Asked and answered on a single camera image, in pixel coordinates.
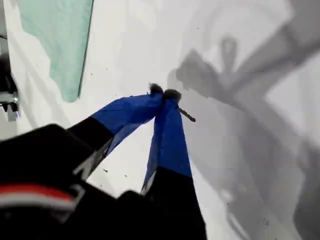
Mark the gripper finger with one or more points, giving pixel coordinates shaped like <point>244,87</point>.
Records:
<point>120,115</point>
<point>170,150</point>

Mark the pale green T-shirt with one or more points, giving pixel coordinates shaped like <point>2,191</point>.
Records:
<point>62,37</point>

